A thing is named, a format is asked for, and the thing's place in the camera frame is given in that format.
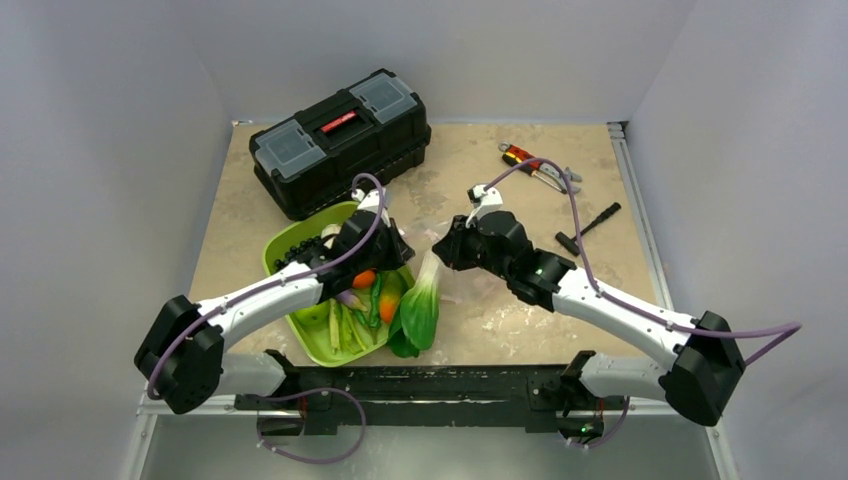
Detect clear zip top bag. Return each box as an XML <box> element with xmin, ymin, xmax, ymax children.
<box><xmin>399</xmin><ymin>219</ymin><xmax>504</xmax><ymax>307</ymax></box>

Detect toy bok choy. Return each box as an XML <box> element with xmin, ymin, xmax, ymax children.
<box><xmin>387</xmin><ymin>250</ymin><xmax>442</xmax><ymax>358</ymax></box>

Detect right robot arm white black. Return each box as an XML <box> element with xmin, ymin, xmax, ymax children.
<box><xmin>432</xmin><ymin>211</ymin><xmax>746</xmax><ymax>427</ymax></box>

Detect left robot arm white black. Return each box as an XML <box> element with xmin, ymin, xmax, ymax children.
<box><xmin>134</xmin><ymin>210</ymin><xmax>415</xmax><ymax>414</ymax></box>

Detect toy orange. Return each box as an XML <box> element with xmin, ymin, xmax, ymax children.
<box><xmin>352</xmin><ymin>269</ymin><xmax>377</xmax><ymax>289</ymax></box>

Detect toy green chili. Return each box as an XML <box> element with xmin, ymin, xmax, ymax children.
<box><xmin>368</xmin><ymin>272</ymin><xmax>385</xmax><ymax>330</ymax></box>

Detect toy mango orange green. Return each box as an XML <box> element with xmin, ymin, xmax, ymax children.
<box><xmin>378</xmin><ymin>271</ymin><xmax>407</xmax><ymax>324</ymax></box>

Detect toy white garlic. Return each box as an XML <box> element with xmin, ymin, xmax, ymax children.
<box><xmin>320</xmin><ymin>223</ymin><xmax>341</xmax><ymax>245</ymax></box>

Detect toy purple eggplant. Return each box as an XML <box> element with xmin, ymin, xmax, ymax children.
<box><xmin>335</xmin><ymin>290</ymin><xmax>368</xmax><ymax>312</ymax></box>

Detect toy black grapes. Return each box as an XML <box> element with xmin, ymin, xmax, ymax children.
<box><xmin>271</xmin><ymin>236</ymin><xmax>327</xmax><ymax>273</ymax></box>

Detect toy green beans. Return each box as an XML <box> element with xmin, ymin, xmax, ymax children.
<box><xmin>328</xmin><ymin>300</ymin><xmax>366</xmax><ymax>354</ymax></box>

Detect black hammer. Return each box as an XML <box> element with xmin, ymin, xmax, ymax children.
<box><xmin>555</xmin><ymin>202</ymin><xmax>622</xmax><ymax>256</ymax></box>

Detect green plastic tray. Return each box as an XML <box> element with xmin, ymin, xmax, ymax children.
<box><xmin>262</xmin><ymin>201</ymin><xmax>389</xmax><ymax>367</ymax></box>

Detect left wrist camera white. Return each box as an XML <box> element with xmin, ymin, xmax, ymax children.
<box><xmin>351</xmin><ymin>187</ymin><xmax>391</xmax><ymax>226</ymax></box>

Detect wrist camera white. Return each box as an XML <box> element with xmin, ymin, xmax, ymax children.
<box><xmin>465</xmin><ymin>184</ymin><xmax>503</xmax><ymax>228</ymax></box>
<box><xmin>351</xmin><ymin>187</ymin><xmax>391</xmax><ymax>226</ymax></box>

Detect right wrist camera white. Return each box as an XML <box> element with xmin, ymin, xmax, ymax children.
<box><xmin>465</xmin><ymin>184</ymin><xmax>503</xmax><ymax>228</ymax></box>

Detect black toolbox red handle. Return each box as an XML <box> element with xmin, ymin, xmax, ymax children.
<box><xmin>248</xmin><ymin>69</ymin><xmax>432</xmax><ymax>221</ymax></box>

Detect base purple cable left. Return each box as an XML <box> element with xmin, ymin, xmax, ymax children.
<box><xmin>256</xmin><ymin>387</ymin><xmax>368</xmax><ymax>465</ymax></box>

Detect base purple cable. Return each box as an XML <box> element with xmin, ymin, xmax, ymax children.
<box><xmin>566</xmin><ymin>396</ymin><xmax>631</xmax><ymax>452</ymax></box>
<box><xmin>256</xmin><ymin>387</ymin><xmax>368</xmax><ymax>465</ymax></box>

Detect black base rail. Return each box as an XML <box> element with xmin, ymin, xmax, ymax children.
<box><xmin>235</xmin><ymin>352</ymin><xmax>624</xmax><ymax>442</ymax></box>

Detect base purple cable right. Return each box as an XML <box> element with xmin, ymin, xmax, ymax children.
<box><xmin>566</xmin><ymin>396</ymin><xmax>631</xmax><ymax>452</ymax></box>

